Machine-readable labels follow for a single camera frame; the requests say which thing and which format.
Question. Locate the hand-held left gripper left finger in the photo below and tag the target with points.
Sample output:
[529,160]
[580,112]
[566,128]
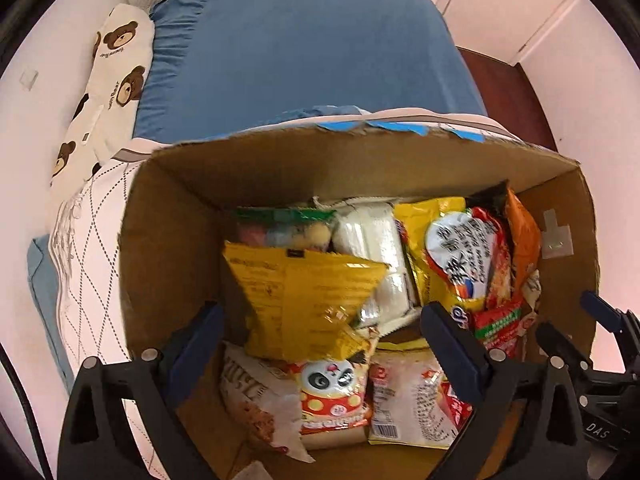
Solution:
[200,345]

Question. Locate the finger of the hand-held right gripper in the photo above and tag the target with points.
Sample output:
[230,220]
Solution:
[597,306]
[560,342]

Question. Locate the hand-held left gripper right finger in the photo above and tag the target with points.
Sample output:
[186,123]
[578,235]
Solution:
[452,355]

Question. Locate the cardboard box with blue print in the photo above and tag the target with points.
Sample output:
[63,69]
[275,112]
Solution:
[165,260]

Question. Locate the orange snack packet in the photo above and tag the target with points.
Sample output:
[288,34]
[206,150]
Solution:
[525,240]

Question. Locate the yellow printed snack packet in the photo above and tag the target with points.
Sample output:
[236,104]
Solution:
[290,300]

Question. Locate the candy bag with green top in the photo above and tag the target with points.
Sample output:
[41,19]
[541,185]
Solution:
[280,232]

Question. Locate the red green snack packet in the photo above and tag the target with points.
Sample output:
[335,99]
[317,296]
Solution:
[500,322]

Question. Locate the white red snack packet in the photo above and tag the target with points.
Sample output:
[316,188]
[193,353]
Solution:
[410,400]

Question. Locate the beige snack packet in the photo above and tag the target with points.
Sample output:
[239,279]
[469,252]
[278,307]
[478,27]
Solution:
[260,400]

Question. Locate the yellow snack bag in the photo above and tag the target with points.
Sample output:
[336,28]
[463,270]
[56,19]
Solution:
[415,265]

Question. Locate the red white noodle packet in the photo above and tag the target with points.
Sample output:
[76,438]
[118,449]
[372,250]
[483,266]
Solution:
[462,250]

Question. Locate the panda print snack packet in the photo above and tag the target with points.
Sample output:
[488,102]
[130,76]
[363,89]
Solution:
[327,385]

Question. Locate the white wrapped snack packet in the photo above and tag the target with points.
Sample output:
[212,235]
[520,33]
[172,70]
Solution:
[375,245]

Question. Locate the blue bed sheet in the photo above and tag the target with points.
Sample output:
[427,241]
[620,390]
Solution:
[42,280]

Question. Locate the bear print pillow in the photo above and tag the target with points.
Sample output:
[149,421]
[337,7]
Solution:
[120,60]

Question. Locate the blue ruffled duvet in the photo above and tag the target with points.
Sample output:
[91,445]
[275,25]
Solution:
[300,50]

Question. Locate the white wall socket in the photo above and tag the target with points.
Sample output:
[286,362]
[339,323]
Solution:
[28,80]

